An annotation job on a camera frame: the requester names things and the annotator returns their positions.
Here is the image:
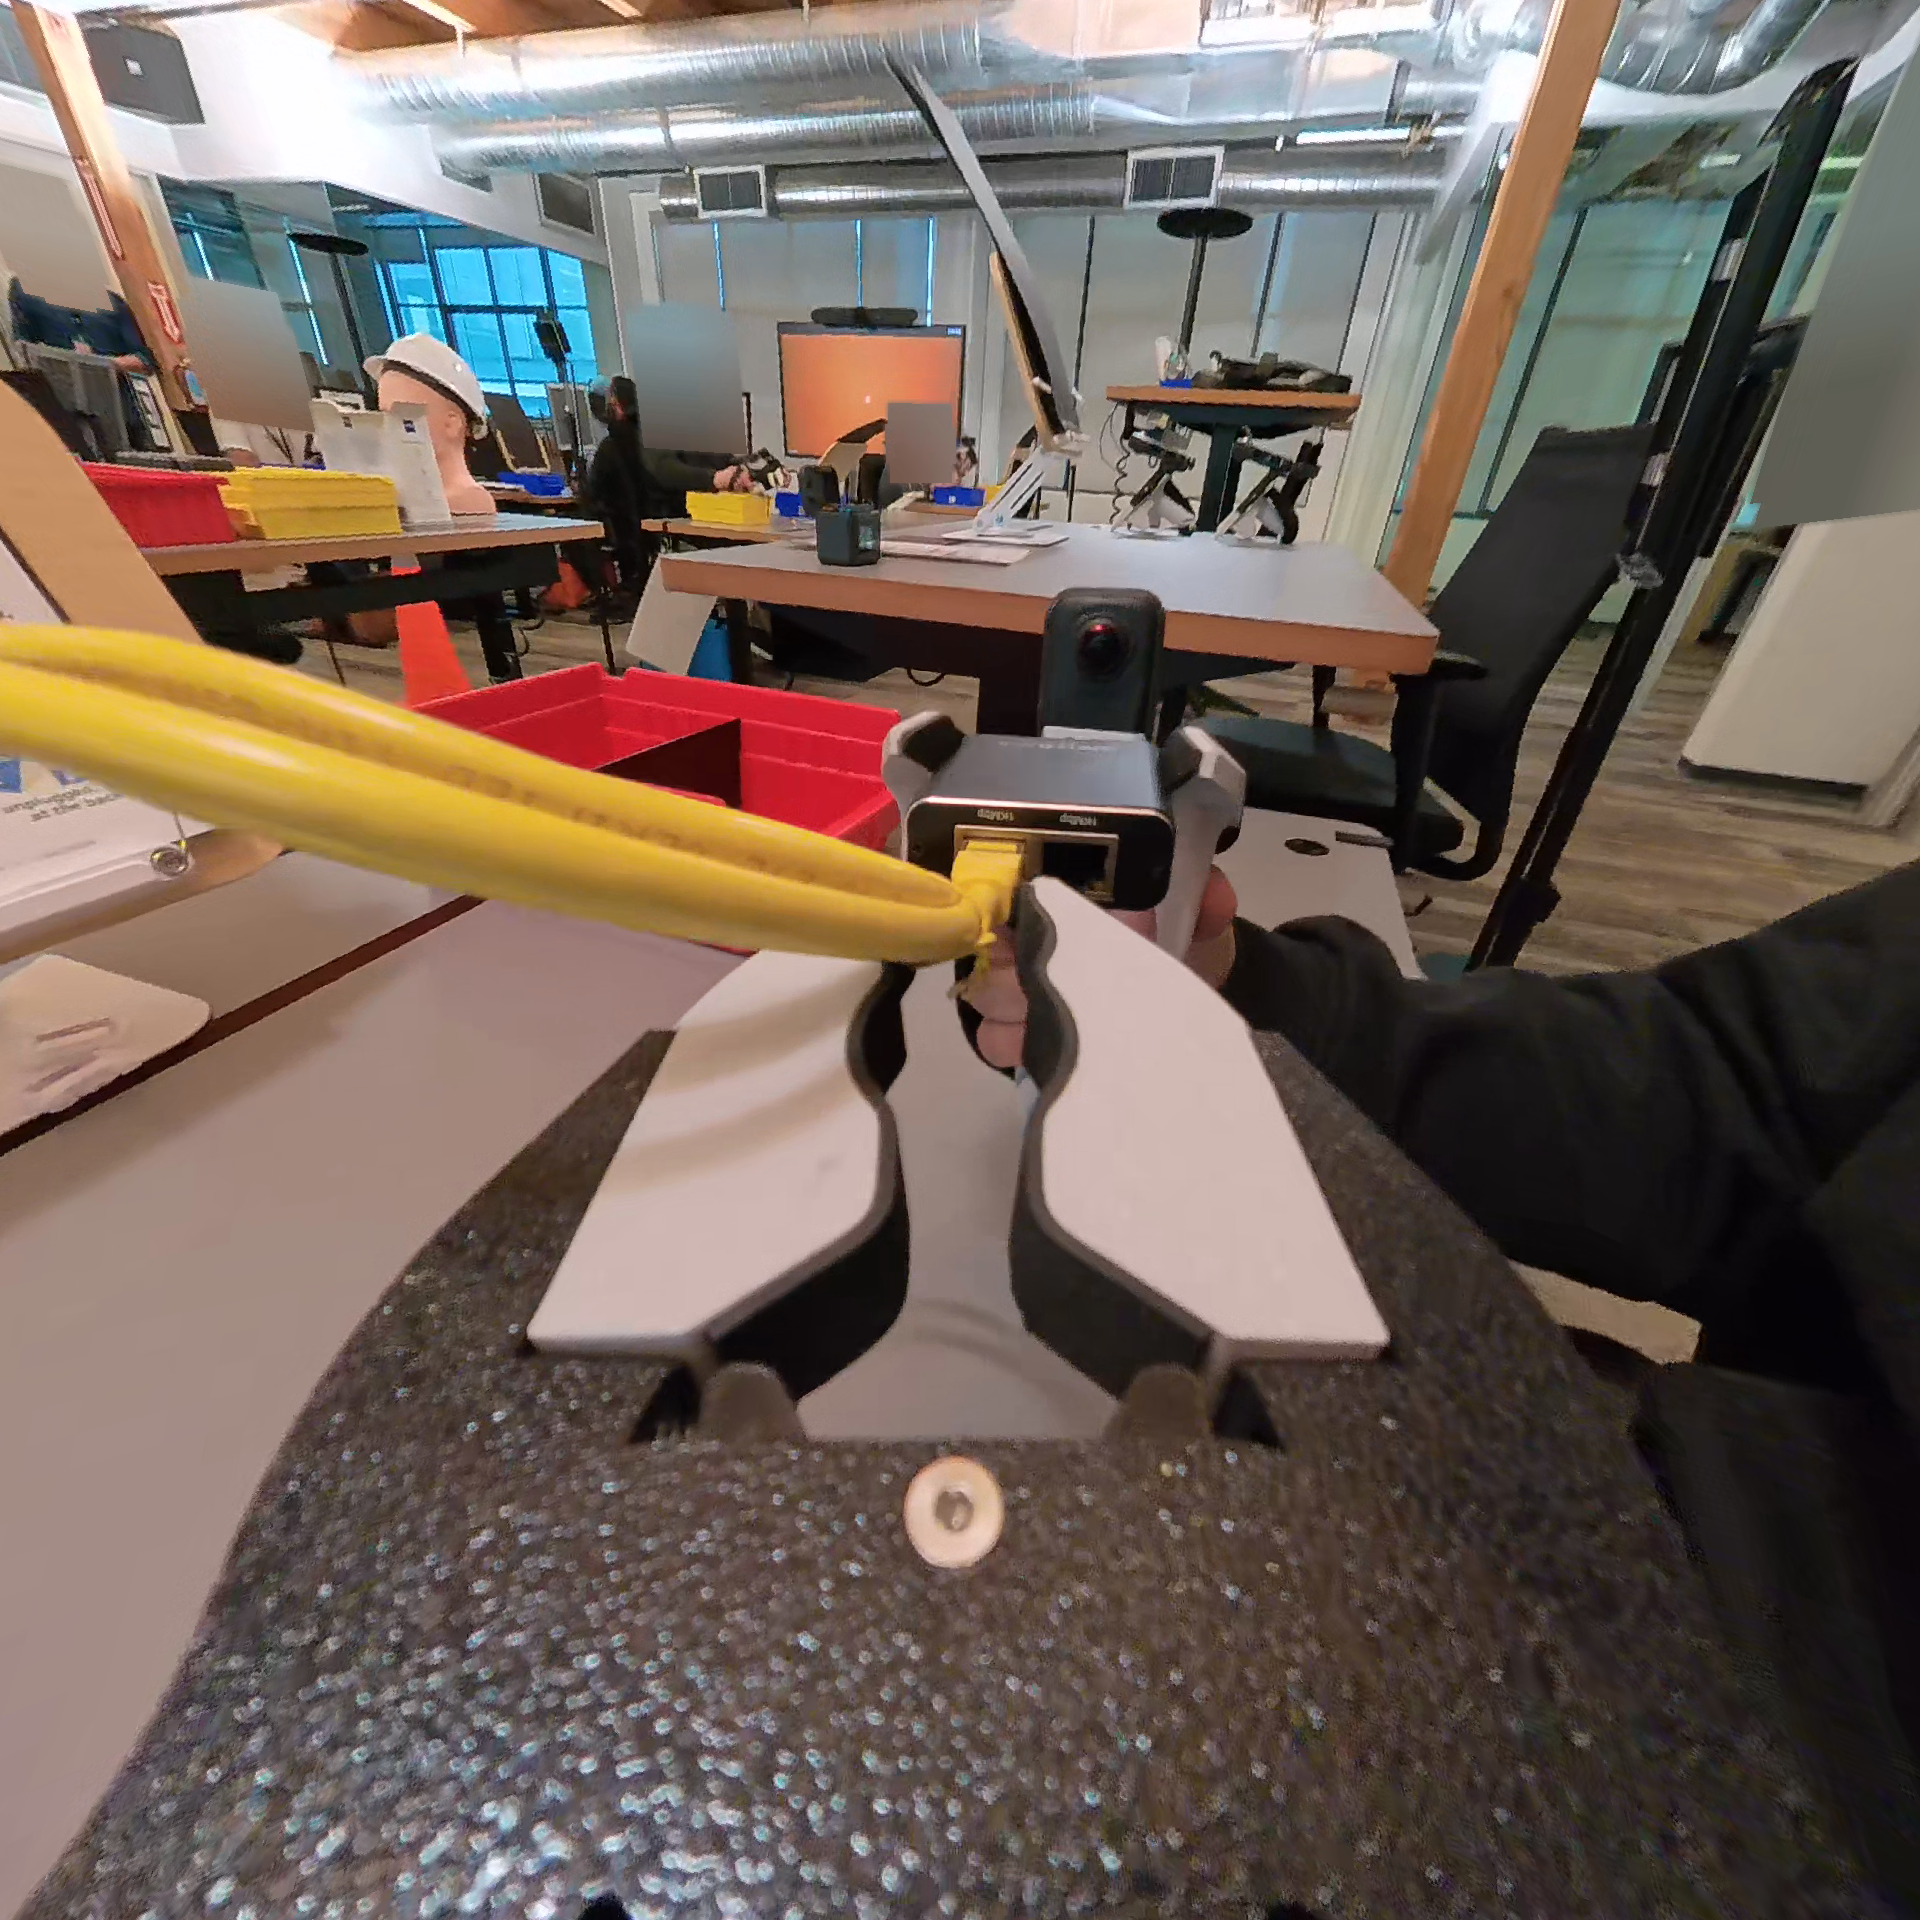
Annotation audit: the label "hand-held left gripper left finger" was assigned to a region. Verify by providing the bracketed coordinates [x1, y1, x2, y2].
[531, 948, 916, 1402]

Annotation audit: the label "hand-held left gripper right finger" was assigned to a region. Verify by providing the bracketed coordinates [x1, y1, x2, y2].
[1012, 876, 1388, 1402]

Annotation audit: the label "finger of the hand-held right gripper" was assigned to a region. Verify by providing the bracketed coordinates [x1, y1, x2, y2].
[881, 712, 971, 870]
[1161, 727, 1243, 962]

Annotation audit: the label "black network adapter box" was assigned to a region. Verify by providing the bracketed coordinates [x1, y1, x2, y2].
[899, 735, 1178, 912]

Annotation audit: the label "yellow ethernet cable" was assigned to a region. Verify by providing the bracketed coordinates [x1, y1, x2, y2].
[0, 624, 1029, 994]

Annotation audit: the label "person's right forearm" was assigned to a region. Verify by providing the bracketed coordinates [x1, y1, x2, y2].
[1218, 859, 1920, 1401]

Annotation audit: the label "tilted monitor on arm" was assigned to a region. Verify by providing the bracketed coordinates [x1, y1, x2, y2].
[899, 60, 1088, 550]

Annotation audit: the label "person's right hand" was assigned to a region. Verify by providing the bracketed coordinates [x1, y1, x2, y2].
[963, 870, 1242, 1075]

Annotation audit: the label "red plastic bin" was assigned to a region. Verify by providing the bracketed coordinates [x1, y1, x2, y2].
[416, 662, 899, 962]

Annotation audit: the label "standing desk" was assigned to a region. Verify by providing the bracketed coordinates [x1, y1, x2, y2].
[1107, 357, 1362, 530]

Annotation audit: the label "black office chair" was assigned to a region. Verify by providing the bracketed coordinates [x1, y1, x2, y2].
[1206, 423, 1663, 876]

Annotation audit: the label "black tripod stand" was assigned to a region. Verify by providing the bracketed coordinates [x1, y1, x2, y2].
[1462, 60, 1863, 977]

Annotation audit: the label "black floor lamp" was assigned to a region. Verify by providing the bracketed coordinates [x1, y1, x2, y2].
[1161, 214, 1254, 396]

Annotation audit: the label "orange traffic cone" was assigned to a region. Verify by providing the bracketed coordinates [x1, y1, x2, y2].
[397, 557, 468, 705]

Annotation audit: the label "long grey desk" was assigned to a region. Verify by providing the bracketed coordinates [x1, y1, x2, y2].
[136, 514, 609, 672]

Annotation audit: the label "mannequin head white hard hat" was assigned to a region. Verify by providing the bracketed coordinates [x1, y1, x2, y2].
[363, 335, 495, 525]

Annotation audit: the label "white pad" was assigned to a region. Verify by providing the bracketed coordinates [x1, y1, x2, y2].
[0, 948, 210, 1136]

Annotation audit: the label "stack of yellow bins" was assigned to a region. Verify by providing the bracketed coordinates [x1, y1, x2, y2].
[221, 468, 408, 540]

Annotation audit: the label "person's black hoodie torso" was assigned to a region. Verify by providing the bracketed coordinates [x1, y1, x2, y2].
[1629, 1136, 1920, 1920]

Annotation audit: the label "stack of red bins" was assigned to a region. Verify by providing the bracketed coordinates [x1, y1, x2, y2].
[86, 463, 246, 550]

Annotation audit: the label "orange wall screen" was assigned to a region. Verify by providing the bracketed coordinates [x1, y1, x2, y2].
[771, 316, 971, 463]

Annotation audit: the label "plain wooden post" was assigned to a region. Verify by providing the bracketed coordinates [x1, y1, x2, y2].
[1385, 0, 1629, 595]

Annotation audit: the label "silver air duct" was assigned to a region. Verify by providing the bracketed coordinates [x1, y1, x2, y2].
[374, 36, 1487, 214]

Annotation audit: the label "wooden post red signs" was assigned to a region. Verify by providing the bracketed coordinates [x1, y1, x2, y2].
[19, 0, 190, 407]

